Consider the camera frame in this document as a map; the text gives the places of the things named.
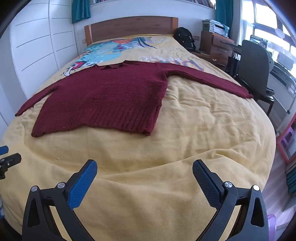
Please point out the white wardrobe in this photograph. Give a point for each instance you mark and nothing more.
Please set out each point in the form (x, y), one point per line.
(34, 46)

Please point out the wooden chest of drawers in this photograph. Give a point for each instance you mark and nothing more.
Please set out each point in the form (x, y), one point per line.
(219, 46)

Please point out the yellow printed blanket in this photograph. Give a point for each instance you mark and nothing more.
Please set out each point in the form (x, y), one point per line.
(185, 129)

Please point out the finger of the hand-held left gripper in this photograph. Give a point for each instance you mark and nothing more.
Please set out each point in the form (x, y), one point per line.
(10, 160)
(3, 150)

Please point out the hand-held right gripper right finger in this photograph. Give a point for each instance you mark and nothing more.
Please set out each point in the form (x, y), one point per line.
(208, 185)

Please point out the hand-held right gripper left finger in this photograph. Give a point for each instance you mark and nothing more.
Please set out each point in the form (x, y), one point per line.
(83, 183)

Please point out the white desk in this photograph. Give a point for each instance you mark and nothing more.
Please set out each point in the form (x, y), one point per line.
(283, 77)

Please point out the maroon knit sweater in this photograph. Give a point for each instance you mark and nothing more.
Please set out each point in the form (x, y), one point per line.
(104, 97)

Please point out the wooden bed headboard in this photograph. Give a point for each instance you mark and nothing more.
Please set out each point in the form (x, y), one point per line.
(129, 26)

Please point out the grey office chair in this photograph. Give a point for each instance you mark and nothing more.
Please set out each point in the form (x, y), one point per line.
(253, 62)

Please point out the stack of books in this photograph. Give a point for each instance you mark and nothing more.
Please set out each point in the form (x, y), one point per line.
(291, 178)

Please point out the black backpack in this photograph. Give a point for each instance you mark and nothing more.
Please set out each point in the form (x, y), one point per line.
(185, 38)

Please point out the black shopping bag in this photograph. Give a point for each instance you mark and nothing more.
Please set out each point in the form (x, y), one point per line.
(235, 62)

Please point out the white printer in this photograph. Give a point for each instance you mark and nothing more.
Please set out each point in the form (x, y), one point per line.
(215, 27)

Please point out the pink plastic stool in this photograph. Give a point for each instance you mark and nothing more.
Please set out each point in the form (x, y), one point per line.
(281, 141)

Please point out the teal curtain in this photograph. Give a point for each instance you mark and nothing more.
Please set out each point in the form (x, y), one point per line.
(223, 14)
(81, 10)

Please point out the window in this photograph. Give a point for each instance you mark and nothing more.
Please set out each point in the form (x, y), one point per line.
(266, 14)

